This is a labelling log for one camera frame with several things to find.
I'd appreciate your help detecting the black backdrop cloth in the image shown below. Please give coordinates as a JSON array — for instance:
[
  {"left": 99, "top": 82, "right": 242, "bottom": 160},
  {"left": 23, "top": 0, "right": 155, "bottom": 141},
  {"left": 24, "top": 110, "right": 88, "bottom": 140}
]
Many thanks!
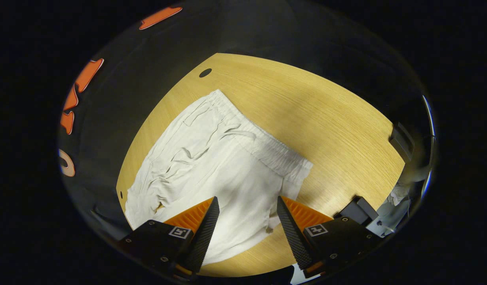
[{"left": 57, "top": 0, "right": 435, "bottom": 246}]

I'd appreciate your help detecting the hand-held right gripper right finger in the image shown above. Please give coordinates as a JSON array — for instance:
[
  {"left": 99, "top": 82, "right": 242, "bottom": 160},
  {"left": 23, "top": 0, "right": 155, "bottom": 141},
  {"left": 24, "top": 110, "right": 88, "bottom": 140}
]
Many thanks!
[{"left": 276, "top": 196, "right": 383, "bottom": 279}]

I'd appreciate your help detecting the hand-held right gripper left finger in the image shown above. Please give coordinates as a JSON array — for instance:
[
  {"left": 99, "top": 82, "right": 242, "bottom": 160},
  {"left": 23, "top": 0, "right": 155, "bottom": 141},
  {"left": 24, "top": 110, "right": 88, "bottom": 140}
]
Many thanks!
[{"left": 117, "top": 196, "right": 220, "bottom": 278}]

